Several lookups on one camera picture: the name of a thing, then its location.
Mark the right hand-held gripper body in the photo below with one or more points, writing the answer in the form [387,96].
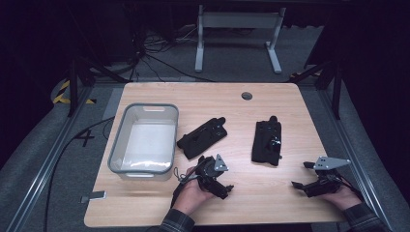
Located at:
[325,185]

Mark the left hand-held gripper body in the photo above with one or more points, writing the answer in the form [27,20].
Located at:
[209,170]

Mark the grey rimmed white plastic basin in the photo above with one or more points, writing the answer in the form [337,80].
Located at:
[146,145]

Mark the person's right hand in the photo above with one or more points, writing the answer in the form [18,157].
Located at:
[345,198]

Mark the person's left hand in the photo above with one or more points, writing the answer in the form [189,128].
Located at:
[190,193]

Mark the black metal stand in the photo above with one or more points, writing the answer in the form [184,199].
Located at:
[336,93]
[73,87]

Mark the grey round table grommet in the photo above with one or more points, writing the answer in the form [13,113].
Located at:
[246,95]

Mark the grey tape strip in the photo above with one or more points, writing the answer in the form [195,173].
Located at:
[95,195]

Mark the yellow black hazard tape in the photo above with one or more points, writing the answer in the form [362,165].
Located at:
[63,92]

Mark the white metal desk frame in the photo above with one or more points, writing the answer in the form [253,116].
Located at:
[238,20]

